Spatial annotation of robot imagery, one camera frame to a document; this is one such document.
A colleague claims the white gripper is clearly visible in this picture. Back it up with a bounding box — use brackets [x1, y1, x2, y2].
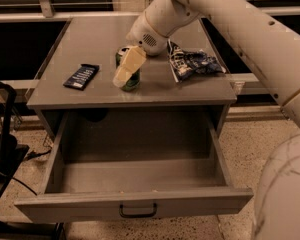
[113, 13, 167, 88]

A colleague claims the green soda can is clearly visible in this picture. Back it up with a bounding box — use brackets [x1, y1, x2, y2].
[115, 46, 140, 92]

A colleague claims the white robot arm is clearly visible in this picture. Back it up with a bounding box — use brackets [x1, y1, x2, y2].
[113, 0, 300, 240]

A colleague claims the open grey top drawer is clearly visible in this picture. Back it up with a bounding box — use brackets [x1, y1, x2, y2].
[15, 107, 253, 223]

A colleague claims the blue crumpled chip bag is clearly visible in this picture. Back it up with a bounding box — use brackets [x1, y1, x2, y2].
[167, 40, 226, 83]

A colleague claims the dark blue snack bar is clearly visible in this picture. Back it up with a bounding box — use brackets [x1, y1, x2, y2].
[63, 64, 99, 91]

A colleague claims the grey metal cabinet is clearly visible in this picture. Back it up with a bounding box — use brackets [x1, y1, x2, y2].
[26, 15, 238, 142]

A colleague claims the metal window railing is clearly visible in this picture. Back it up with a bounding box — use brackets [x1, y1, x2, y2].
[0, 0, 300, 24]

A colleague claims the black chair base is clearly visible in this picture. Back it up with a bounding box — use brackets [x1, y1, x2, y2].
[0, 82, 29, 198]

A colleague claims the black drawer handle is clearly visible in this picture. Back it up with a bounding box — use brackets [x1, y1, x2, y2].
[119, 203, 157, 219]

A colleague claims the black floor cable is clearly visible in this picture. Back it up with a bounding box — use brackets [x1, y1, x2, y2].
[0, 165, 38, 196]

